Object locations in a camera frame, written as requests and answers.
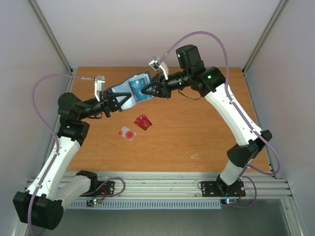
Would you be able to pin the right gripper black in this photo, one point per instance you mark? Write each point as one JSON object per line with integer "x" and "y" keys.
{"x": 165, "y": 86}

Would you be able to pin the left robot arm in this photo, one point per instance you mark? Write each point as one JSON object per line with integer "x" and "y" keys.
{"x": 43, "y": 203}

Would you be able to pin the aluminium post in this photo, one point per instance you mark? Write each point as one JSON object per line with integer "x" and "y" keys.
{"x": 39, "y": 14}
{"x": 265, "y": 33}

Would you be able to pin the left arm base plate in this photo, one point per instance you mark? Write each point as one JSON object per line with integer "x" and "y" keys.
{"x": 108, "y": 189}

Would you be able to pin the aluminium rail frame front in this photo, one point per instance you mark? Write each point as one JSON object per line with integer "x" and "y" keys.
{"x": 186, "y": 185}

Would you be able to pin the white card red circle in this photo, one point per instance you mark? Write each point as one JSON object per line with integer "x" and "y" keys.
{"x": 127, "y": 133}

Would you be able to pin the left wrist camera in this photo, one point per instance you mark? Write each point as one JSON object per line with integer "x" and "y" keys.
{"x": 99, "y": 86}

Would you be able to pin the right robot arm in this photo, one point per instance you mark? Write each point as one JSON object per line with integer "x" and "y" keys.
{"x": 212, "y": 85}

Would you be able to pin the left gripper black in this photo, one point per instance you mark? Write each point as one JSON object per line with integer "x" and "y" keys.
{"x": 109, "y": 104}

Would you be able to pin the red VIP card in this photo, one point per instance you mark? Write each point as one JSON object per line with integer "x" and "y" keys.
{"x": 142, "y": 123}

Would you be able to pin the circuit board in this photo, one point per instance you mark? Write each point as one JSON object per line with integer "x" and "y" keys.
{"x": 229, "y": 201}
{"x": 94, "y": 202}

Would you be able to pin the right circuit board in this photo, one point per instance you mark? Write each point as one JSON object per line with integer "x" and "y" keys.
{"x": 229, "y": 201}

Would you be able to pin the blue slotted cable duct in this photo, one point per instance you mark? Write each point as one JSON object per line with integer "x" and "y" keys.
{"x": 146, "y": 204}

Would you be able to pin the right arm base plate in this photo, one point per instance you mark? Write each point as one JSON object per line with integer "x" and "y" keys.
{"x": 214, "y": 189}

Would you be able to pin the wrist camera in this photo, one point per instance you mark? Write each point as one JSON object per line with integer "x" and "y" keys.
{"x": 99, "y": 86}
{"x": 156, "y": 64}

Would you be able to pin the blue card holder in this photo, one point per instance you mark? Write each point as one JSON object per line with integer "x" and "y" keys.
{"x": 124, "y": 87}

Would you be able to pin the blue VIP card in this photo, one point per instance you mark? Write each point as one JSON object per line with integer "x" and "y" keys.
{"x": 136, "y": 84}

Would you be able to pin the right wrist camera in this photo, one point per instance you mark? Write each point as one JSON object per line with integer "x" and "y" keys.
{"x": 156, "y": 64}

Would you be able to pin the left rear aluminium post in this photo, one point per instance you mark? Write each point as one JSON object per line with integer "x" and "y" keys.
{"x": 39, "y": 14}

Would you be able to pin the right rear aluminium post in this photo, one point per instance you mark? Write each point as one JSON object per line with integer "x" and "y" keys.
{"x": 265, "y": 33}

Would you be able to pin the left circuit board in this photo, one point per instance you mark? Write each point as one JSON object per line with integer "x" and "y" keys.
{"x": 94, "y": 202}

